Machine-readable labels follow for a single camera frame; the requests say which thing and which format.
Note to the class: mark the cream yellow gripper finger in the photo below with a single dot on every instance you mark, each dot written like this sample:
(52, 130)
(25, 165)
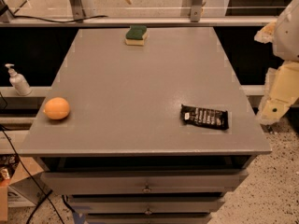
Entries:
(281, 91)

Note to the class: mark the green and yellow sponge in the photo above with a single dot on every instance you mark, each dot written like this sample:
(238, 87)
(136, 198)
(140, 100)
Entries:
(136, 35)

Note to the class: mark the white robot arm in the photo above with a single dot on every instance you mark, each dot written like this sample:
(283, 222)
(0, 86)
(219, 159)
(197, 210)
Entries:
(283, 33)

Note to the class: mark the black snack wrapper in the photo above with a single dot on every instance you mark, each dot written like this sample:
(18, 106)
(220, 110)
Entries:
(205, 118)

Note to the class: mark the middle grey drawer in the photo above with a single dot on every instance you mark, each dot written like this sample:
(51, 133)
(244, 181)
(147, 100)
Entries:
(146, 204)

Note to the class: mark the grey drawer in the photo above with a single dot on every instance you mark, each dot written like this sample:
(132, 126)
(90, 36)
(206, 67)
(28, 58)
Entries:
(144, 182)
(146, 204)
(150, 219)

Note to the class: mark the top grey drawer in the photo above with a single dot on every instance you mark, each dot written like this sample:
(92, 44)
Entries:
(144, 182)

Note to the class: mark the grey drawer cabinet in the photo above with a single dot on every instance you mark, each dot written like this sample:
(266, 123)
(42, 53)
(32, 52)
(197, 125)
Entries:
(125, 108)

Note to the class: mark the bottom grey drawer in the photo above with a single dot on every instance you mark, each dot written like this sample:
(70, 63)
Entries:
(150, 219)

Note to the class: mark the orange round fruit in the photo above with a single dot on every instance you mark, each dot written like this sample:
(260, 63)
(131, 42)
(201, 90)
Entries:
(56, 108)

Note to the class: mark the white pump soap bottle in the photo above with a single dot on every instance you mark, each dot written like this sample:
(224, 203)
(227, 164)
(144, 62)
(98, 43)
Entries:
(18, 81)

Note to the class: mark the white box on floor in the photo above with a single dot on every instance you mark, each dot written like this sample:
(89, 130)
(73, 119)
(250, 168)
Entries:
(26, 192)

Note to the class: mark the cardboard box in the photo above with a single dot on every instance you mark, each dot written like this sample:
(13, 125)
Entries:
(26, 167)

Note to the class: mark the grey metal frame leg right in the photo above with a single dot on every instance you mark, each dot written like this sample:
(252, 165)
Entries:
(196, 9)

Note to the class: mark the grey metal frame leg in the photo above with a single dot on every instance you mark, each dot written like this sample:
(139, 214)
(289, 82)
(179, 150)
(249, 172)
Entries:
(196, 9)
(77, 9)

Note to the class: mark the grey metal frame leg left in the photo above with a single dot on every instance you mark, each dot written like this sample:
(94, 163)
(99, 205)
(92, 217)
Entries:
(77, 9)

